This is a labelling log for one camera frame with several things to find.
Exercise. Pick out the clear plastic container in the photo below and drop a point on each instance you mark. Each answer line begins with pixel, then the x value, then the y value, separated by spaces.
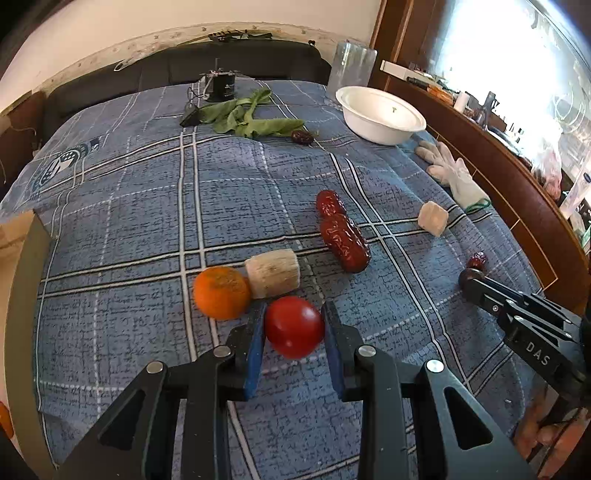
pixel 353 62

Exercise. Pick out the brown wooden frame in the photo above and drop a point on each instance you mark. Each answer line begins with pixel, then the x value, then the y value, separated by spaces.
pixel 401 27

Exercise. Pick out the green leafy vegetable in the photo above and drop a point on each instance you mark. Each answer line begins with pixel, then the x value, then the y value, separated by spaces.
pixel 244 115

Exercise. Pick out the person's right hand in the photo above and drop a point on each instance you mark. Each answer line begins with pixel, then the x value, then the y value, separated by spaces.
pixel 538 434

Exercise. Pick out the white and blue container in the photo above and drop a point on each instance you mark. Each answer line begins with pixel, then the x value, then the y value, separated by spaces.
pixel 579 191

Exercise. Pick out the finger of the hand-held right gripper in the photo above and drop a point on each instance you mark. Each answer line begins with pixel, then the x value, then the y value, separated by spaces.
pixel 503 300

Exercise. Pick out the white yam chunk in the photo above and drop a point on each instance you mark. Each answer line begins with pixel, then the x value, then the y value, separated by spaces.
pixel 433 218

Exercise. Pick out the white work glove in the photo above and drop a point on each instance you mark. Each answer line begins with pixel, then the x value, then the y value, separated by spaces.
pixel 450 168

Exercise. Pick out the small white jar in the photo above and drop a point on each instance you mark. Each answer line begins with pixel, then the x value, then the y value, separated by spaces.
pixel 460 100

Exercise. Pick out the large red jujube date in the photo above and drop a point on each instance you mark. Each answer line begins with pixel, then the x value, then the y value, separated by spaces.
pixel 345 242

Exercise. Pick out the pink plastic bag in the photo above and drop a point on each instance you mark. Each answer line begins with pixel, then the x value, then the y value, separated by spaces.
pixel 547 166

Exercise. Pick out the white bowl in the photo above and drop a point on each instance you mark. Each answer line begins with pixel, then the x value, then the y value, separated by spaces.
pixel 381 115

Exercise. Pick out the black sofa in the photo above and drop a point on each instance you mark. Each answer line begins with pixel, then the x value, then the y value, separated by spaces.
pixel 184 69

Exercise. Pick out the dark glass bottle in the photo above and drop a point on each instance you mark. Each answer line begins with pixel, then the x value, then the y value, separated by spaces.
pixel 483 110

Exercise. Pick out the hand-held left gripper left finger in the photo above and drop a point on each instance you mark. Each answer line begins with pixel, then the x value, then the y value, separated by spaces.
pixel 255 353

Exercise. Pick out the dark metal rack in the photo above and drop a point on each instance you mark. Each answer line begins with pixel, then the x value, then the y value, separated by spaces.
pixel 231 35

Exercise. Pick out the wooden sideboard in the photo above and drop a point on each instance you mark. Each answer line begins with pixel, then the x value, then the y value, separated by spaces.
pixel 508 184

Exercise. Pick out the small red jujube date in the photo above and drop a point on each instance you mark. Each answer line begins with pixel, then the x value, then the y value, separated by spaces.
pixel 478 261

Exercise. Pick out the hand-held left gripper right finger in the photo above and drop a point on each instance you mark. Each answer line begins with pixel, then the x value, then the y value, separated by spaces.
pixel 333 353

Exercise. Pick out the white flat box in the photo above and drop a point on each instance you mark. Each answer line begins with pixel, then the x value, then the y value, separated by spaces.
pixel 399 69

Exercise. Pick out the white cylindrical yam piece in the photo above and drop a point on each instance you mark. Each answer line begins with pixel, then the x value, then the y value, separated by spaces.
pixel 273 272

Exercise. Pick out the shallow cardboard box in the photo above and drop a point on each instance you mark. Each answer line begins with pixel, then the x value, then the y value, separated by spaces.
pixel 27 323

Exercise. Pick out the red tomato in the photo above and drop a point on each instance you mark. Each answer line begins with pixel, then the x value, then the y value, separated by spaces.
pixel 294 327

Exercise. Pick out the dark jujube date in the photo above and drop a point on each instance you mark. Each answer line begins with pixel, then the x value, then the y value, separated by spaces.
pixel 302 136

